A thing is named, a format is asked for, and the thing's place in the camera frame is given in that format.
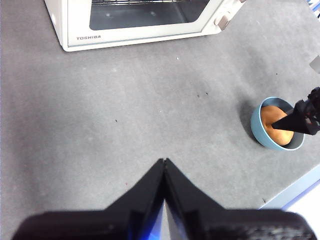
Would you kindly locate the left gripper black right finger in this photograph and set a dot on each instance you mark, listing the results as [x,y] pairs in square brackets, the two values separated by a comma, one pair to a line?
[225,225]

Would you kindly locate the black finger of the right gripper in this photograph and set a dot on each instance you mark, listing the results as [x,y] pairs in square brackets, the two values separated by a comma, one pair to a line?
[292,122]

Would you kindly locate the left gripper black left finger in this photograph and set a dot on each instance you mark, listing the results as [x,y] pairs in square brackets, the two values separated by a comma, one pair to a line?
[120,222]

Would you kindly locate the brown potato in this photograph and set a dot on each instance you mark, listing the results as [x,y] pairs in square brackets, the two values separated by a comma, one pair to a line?
[271,115]

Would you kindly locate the blue ribbed bowl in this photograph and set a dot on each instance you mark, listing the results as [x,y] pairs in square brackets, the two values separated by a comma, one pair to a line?
[256,127]

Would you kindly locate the cream oven knob beige grip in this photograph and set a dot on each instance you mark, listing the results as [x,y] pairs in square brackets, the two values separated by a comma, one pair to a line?
[242,1]
[222,21]

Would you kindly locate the cream Toshiba toaster oven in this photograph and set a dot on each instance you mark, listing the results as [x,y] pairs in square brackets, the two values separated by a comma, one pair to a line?
[57,25]

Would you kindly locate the small grey block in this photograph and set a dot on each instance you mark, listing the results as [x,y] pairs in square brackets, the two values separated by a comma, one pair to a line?
[315,64]

